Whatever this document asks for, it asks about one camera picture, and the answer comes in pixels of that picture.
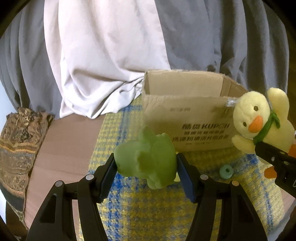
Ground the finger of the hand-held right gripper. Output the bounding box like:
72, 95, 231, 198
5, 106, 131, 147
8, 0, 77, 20
254, 142, 296, 167

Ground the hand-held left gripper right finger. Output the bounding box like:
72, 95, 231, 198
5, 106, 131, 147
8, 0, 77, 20
177, 153, 269, 241

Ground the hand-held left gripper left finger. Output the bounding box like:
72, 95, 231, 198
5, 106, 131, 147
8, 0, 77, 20
26, 153, 116, 241

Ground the light green frog toy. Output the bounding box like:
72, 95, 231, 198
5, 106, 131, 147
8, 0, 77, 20
113, 126, 179, 190

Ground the yellow duck plush toy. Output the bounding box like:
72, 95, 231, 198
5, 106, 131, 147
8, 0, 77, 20
232, 87, 296, 179

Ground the brown cardboard box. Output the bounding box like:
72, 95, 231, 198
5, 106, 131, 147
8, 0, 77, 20
141, 70, 249, 152

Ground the yellow blue plaid mat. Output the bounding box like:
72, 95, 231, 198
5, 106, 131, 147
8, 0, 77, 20
80, 97, 292, 241

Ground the brown patterned cloth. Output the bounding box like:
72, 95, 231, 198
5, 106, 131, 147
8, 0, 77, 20
0, 107, 55, 223

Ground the pale pink draped cloth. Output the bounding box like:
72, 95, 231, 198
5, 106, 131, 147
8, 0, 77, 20
44, 0, 171, 120

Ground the grey draped cloth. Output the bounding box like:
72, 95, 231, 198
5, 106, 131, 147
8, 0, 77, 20
0, 9, 63, 116
155, 0, 290, 93

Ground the small teal ring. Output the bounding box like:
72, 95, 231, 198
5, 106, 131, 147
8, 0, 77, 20
219, 165, 233, 179

